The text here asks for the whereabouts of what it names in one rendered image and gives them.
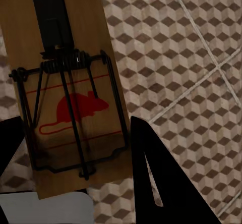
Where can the mousetrap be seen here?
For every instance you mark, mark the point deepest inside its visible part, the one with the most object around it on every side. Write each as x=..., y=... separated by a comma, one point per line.
x=70, y=98

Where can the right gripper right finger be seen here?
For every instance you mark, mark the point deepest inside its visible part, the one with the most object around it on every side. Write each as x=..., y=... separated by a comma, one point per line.
x=183, y=204

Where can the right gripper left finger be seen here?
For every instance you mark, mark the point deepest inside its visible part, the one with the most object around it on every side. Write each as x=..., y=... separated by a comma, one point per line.
x=11, y=136

